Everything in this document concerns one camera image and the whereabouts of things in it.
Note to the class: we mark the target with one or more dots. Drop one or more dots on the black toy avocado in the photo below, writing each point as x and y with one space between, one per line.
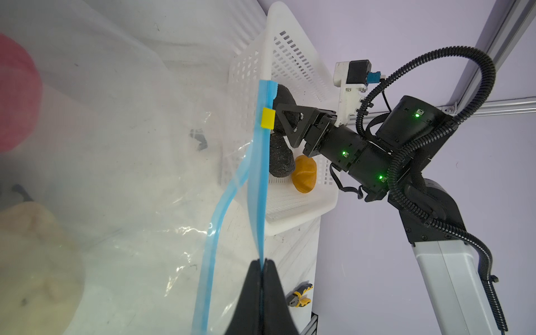
281 159

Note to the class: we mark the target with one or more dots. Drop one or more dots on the black toy fruit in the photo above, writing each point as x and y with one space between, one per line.
283 96

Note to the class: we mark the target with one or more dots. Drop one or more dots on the pink toy fruit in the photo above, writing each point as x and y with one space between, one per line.
21 94

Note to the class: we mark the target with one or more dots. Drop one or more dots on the yellow handled pliers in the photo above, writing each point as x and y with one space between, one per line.
298 297

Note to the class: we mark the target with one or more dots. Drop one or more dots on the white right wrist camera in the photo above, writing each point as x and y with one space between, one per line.
353 79

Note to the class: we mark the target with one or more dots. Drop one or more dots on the yellow-brown toy potato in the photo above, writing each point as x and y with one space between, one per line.
305 175

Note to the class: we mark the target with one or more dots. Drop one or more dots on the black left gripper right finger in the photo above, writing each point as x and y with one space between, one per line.
276 318

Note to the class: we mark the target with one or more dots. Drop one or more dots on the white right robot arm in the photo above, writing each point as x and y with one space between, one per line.
455 265

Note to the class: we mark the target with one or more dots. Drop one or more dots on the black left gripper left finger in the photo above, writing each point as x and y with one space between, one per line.
247 317

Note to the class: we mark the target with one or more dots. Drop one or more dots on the cream toy potato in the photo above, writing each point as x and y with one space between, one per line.
42 272

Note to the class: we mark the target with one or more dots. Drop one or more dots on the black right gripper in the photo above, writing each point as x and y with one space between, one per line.
366 159

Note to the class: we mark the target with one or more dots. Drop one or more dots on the clear zip bag blue zipper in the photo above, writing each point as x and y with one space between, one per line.
134 131

